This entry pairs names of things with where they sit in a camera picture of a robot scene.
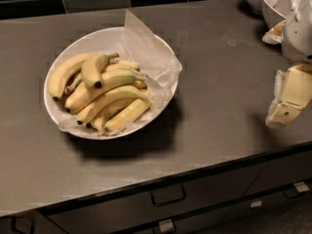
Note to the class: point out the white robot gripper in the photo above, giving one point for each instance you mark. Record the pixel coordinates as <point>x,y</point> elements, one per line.
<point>298,36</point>

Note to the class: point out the short banana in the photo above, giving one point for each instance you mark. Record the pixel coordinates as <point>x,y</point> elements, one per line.
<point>92,68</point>

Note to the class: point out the cream object by bowl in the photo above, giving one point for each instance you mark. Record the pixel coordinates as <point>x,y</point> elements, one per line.
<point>274,35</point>

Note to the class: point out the white bowl top right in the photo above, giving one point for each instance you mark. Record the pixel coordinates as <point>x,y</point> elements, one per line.
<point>275,11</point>

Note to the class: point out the bottom front banana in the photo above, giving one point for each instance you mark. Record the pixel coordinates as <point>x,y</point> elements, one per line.
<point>129,114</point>

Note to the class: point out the back right banana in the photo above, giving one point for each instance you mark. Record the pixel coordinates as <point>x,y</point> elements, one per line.
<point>127,62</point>

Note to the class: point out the lower middle banana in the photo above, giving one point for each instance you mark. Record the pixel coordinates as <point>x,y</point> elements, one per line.
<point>92,109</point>

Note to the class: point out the banana under front pair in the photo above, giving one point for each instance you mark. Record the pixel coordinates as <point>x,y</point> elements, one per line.
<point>108,112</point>

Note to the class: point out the long middle banana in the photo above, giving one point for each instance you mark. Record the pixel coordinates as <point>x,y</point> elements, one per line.
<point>83,95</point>

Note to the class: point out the small hidden banana left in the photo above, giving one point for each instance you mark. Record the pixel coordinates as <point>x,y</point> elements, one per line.
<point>75,81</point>

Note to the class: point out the leftmost curved banana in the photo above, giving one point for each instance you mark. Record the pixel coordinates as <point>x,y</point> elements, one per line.
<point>62,73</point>

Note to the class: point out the grey drawer front right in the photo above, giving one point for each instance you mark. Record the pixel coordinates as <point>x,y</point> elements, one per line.
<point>283,171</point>

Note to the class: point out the grey drawer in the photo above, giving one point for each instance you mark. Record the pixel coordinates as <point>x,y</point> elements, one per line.
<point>283,171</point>
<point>191,205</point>

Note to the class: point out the white label right drawer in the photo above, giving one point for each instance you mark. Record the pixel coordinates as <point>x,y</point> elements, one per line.
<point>301,187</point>

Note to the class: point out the white label drawer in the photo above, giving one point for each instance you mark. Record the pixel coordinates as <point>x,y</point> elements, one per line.
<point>166,226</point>
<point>301,187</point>

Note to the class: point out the white label on drawer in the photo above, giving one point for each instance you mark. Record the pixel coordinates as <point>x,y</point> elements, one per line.
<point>256,204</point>

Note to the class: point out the white paper liner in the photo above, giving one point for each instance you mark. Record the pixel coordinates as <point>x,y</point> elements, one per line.
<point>146,52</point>

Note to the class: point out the grey drawer front middle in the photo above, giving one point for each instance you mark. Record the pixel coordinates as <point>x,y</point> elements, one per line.
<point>191,205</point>

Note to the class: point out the white label bottom drawer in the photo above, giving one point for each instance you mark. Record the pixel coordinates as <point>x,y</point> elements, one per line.
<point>166,226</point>

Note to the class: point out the black drawer handle right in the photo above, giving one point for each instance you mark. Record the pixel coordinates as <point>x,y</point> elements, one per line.
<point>292,193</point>

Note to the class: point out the black drawer handle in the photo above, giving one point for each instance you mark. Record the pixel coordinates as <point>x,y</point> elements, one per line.
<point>167,195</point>
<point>292,193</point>

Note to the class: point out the black drawer handle middle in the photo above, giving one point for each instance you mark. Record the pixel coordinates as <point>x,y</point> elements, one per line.
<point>167,195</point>

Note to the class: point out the black handle left drawer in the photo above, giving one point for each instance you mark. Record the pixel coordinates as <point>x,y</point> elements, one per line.
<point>22,225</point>

